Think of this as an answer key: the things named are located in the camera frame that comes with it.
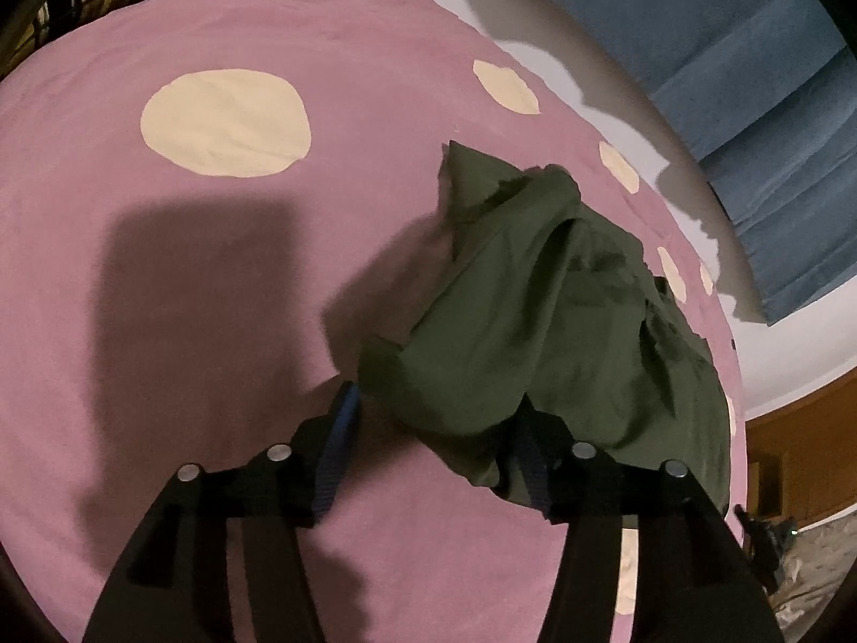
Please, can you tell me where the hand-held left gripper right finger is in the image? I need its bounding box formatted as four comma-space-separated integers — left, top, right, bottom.
510, 397, 784, 643

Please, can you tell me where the olive green jacket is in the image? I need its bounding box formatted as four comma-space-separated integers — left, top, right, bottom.
357, 140, 735, 518

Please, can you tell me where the blue curtain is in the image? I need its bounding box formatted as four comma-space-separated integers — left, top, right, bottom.
454, 0, 857, 326

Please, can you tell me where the brown wooden furniture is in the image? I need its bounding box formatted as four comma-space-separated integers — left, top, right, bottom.
745, 364, 857, 532

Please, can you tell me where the pink bedsheet with cream dots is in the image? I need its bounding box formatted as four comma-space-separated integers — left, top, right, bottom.
0, 0, 748, 643

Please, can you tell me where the grey patterned cloth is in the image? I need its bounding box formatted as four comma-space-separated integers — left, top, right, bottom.
748, 514, 857, 643

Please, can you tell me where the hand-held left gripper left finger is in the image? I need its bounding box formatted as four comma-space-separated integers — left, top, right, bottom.
84, 380, 364, 643

